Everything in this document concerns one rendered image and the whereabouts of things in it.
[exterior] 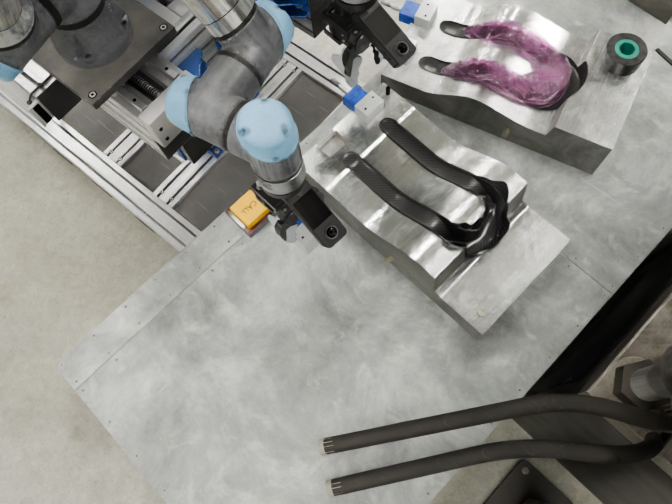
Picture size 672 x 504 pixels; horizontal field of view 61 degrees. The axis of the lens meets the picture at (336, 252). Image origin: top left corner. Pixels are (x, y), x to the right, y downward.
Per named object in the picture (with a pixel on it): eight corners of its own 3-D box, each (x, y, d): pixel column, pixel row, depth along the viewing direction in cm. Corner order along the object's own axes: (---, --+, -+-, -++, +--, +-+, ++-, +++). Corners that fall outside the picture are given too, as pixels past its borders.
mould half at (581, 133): (380, 88, 132) (380, 58, 122) (428, 5, 139) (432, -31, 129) (592, 175, 122) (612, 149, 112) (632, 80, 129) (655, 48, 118)
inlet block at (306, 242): (261, 212, 113) (255, 200, 108) (279, 195, 114) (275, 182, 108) (307, 255, 109) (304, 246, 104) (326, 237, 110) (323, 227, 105)
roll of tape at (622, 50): (623, 83, 116) (630, 72, 113) (591, 59, 118) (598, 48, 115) (648, 59, 118) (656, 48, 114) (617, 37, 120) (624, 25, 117)
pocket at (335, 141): (316, 153, 122) (314, 144, 118) (334, 136, 123) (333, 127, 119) (331, 166, 121) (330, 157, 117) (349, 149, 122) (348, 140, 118)
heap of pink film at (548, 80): (435, 80, 125) (439, 57, 118) (469, 19, 130) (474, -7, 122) (550, 125, 120) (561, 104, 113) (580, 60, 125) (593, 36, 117)
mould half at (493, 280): (300, 181, 126) (292, 151, 113) (382, 106, 131) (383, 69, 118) (477, 341, 112) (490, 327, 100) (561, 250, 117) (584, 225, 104)
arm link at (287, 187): (313, 159, 83) (273, 197, 82) (316, 173, 88) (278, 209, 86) (278, 128, 85) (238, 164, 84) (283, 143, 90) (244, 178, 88)
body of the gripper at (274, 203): (287, 172, 101) (277, 138, 90) (322, 203, 99) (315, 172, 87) (256, 202, 100) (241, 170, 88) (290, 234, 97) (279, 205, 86)
